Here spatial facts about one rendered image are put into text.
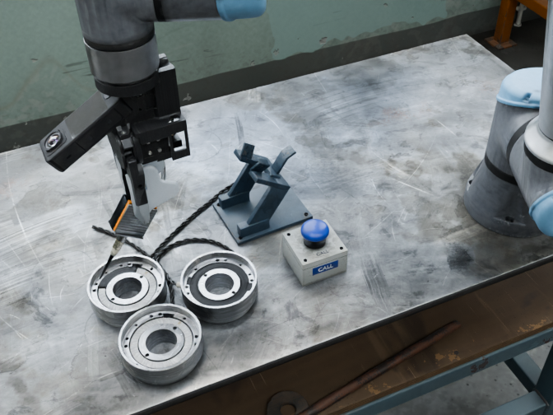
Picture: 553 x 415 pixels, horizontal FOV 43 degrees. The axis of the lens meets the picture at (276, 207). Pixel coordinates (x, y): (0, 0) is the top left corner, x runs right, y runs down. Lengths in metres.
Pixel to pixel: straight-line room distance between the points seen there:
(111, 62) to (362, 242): 0.49
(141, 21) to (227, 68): 2.02
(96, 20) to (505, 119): 0.57
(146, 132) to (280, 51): 2.03
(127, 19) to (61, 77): 1.87
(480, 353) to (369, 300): 0.35
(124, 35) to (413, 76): 0.81
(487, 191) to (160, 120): 0.52
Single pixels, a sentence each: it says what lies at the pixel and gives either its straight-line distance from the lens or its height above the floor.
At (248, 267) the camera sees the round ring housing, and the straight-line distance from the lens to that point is 1.00.
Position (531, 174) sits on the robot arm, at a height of 0.99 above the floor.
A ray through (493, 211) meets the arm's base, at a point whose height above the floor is 0.83.
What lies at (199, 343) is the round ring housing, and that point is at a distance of 0.91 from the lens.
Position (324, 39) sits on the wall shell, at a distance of 2.89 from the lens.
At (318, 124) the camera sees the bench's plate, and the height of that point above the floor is 0.80.
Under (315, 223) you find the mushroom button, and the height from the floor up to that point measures 0.87.
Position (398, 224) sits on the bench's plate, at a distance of 1.11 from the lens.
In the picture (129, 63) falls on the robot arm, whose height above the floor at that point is 1.18.
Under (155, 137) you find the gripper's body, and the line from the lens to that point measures 0.82.
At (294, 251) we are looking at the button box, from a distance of 0.99.
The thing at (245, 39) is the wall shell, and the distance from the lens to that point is 2.73.
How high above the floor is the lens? 1.56
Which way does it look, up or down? 42 degrees down
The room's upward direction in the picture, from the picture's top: 2 degrees counter-clockwise
